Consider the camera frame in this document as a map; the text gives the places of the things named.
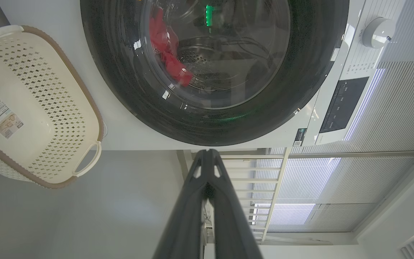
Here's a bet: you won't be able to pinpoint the black round washer door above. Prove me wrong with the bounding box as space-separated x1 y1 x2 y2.
80 0 349 146

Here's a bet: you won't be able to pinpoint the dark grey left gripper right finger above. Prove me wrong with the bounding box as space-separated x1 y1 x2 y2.
205 149 264 259

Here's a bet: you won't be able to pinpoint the grey window blinds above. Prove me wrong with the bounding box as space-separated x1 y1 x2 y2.
264 0 414 232

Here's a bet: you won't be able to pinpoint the red cloth garment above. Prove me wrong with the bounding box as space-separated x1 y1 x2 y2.
149 7 194 87

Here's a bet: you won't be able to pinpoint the white front-load washing machine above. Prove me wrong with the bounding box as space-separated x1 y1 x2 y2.
0 0 409 151

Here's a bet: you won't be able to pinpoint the white control knob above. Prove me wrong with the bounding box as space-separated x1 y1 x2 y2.
362 17 397 49

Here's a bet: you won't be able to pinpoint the stainless steel washing machine drum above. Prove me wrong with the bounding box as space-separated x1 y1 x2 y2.
146 0 290 108

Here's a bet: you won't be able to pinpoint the dark sticker with QR code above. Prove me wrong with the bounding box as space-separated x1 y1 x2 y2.
293 128 307 147

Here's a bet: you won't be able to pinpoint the white metal railing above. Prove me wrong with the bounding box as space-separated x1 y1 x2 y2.
176 147 290 243

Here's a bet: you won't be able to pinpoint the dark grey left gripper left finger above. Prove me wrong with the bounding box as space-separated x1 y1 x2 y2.
152 149 209 259

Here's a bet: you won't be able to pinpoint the cream laundry basket brown rim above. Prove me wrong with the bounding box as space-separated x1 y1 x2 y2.
0 25 104 189

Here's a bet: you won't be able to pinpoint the black washing machine control panel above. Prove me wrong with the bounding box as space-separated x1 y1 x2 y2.
319 76 370 133

